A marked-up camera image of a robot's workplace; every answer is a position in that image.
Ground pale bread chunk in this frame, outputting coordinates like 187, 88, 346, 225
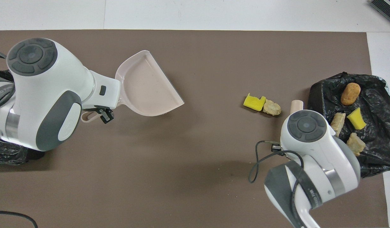
263, 99, 282, 116

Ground beige hand brush black bristles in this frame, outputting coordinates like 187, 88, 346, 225
291, 99, 305, 115

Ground beige plastic dustpan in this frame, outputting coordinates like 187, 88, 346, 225
81, 50, 185, 123

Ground notched yellow sponge piece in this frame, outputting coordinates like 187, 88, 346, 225
243, 93, 266, 111

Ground striped orange bread piece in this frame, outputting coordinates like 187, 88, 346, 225
330, 112, 346, 137

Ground pale cracker chunk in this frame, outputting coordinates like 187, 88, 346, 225
346, 132, 366, 157

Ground brown bread roll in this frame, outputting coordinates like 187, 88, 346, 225
340, 82, 362, 106

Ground black bag lined bin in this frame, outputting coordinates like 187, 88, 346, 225
0, 69, 46, 165
307, 72, 390, 178

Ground brown table mat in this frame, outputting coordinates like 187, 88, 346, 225
0, 30, 390, 228

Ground grey ribbed device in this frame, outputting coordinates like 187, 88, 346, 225
370, 0, 390, 19

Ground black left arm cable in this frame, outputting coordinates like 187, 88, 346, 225
0, 210, 39, 228

